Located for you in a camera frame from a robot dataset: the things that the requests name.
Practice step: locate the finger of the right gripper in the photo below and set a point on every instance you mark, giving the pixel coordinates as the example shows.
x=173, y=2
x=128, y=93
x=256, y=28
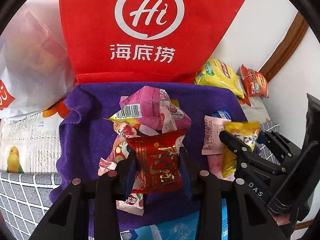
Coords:
x=234, y=144
x=275, y=142

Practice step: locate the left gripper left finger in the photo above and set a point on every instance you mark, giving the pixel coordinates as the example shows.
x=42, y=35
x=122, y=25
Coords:
x=68, y=217

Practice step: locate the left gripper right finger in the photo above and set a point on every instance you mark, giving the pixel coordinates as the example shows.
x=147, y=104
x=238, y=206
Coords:
x=234, y=201

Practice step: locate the yellow triangular snack packet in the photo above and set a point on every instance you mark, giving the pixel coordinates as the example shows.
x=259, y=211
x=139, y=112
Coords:
x=248, y=133

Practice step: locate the light pink nougat packet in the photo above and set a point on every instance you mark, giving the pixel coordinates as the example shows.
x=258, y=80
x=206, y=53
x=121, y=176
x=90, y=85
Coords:
x=212, y=146

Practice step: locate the pink strawberry snack packet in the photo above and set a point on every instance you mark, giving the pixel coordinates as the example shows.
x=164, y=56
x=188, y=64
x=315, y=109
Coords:
x=134, y=204

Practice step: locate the red candy packet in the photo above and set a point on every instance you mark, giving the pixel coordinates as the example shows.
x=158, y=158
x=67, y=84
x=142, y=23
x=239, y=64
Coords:
x=157, y=162

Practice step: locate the panda print snack packet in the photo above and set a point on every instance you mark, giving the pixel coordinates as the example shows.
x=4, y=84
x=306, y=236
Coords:
x=119, y=152

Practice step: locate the small blue candy packet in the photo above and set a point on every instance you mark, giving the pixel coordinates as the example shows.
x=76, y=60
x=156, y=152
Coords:
x=222, y=114

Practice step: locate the grey checkered tablecloth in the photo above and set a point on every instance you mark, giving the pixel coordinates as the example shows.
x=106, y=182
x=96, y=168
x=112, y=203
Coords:
x=25, y=198

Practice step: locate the blue tissue pack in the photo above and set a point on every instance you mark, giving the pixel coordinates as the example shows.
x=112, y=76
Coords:
x=183, y=228

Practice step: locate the orange chips bag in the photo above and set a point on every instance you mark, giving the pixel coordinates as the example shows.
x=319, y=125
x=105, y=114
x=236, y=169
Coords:
x=255, y=84

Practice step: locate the yellow chips bag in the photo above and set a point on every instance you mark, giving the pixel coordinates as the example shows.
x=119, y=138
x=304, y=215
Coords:
x=218, y=74

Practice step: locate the purple towel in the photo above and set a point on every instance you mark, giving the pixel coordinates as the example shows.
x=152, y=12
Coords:
x=87, y=135

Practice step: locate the pink triangular snack packet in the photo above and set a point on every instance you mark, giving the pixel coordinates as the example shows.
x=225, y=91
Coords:
x=147, y=112

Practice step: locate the white Miniso plastic bag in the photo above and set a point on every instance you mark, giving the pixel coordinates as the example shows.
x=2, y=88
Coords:
x=35, y=69

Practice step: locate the red Haidilao paper bag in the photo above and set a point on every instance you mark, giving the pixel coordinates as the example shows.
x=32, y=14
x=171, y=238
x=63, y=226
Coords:
x=143, y=40

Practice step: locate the brown door frame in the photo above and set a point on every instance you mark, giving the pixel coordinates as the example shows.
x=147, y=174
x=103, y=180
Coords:
x=286, y=48

